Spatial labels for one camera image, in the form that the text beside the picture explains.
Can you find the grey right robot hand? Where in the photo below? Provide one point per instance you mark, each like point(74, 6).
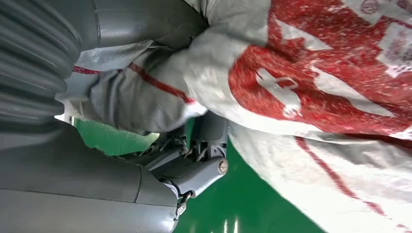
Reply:
point(70, 180)

